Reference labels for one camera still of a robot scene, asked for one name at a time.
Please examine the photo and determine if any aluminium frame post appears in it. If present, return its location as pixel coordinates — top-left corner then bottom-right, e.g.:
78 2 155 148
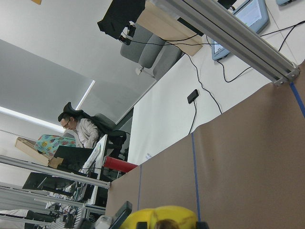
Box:
160 0 301 85

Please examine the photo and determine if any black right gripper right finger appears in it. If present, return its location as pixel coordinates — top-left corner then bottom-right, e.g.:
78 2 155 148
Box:
195 221 209 229

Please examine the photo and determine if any grey office chair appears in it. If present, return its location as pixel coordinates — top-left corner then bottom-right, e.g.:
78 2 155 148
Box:
120 23 183 81

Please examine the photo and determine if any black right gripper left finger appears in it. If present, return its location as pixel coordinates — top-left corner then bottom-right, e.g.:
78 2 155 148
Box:
80 200 133 229

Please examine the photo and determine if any colourful patterned bag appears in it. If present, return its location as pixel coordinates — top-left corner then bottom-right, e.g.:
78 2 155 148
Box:
34 135 76 157

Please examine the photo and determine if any blue teach pendant tablet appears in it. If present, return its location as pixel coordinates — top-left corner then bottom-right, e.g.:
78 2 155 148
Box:
211 40 230 61
233 0 270 34

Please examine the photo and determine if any red cylinder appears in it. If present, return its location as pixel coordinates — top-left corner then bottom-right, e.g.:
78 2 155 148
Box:
103 156 138 173

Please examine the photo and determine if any wooden board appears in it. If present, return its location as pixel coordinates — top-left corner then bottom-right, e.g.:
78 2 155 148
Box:
136 1 202 56

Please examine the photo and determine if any yellow banana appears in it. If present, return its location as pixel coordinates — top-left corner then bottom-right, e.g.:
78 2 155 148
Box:
120 206 198 229

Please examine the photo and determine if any small black box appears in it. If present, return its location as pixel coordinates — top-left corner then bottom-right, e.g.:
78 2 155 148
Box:
187 89 199 104

